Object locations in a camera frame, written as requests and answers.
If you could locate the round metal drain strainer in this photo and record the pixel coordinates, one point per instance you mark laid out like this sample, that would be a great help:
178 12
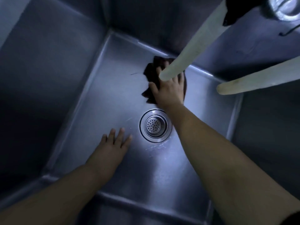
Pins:
154 126

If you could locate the stainless steel sink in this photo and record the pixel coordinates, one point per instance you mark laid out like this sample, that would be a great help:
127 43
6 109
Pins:
93 103

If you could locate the person's left hand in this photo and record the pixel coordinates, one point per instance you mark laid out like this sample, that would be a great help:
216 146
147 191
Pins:
110 156

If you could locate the person's left forearm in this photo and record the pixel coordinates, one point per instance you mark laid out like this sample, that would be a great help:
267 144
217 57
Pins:
51 201

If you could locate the dark cleaning cloth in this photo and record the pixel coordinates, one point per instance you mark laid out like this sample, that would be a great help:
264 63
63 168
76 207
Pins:
150 72

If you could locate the person's right forearm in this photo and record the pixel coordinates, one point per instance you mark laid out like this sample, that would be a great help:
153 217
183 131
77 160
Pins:
222 166

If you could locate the person's right hand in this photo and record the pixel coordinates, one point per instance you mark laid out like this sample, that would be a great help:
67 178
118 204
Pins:
170 93

